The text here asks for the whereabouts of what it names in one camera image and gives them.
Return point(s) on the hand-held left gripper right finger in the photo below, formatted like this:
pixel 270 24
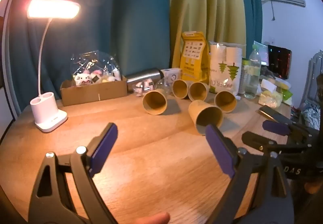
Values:
pixel 219 153

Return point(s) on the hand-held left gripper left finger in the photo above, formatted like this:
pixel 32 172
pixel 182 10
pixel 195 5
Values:
pixel 104 145

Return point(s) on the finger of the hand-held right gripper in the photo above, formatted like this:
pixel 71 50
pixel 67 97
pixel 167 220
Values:
pixel 254 139
pixel 275 127

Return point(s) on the brown paper cup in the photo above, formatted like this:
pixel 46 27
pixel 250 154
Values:
pixel 154 101
pixel 179 89
pixel 225 101
pixel 205 116
pixel 198 91

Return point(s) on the person's left hand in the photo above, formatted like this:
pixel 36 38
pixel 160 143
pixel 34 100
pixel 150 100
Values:
pixel 151 219

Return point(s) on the black smartphone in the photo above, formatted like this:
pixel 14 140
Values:
pixel 271 113

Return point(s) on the yellow plastic packet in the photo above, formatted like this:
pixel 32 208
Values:
pixel 270 99

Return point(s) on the green packet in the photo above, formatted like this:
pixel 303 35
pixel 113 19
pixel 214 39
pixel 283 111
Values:
pixel 286 95

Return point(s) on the patterned cloth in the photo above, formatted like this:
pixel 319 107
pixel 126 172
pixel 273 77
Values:
pixel 311 116

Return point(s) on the cardboard box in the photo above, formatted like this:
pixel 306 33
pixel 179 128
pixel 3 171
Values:
pixel 93 94

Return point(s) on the clear water bottle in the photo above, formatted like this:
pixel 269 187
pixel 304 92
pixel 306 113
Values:
pixel 252 77

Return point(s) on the white desk lamp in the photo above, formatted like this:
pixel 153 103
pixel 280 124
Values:
pixel 49 115

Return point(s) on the dark computer monitor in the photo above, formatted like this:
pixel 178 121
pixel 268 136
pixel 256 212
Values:
pixel 280 62

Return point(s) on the clear bag of plush toys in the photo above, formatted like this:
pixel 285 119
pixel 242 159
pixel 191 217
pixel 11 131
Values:
pixel 88 79

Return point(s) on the black and white printed packet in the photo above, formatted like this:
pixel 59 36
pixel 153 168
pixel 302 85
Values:
pixel 145 87

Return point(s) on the pack of white paper cups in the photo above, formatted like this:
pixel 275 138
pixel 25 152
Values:
pixel 224 67

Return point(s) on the steel thermos bottle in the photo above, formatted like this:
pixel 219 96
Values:
pixel 141 76

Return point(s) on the clear plastic bottle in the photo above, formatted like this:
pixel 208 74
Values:
pixel 162 85

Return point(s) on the small white box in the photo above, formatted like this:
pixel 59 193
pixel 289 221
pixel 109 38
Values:
pixel 172 74

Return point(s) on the yellow paper bag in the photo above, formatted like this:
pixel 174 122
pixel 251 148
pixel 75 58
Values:
pixel 193 57

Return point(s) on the wide teal curtain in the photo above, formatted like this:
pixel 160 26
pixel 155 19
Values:
pixel 113 24

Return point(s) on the yellow curtain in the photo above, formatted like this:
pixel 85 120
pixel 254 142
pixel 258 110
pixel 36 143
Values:
pixel 207 7

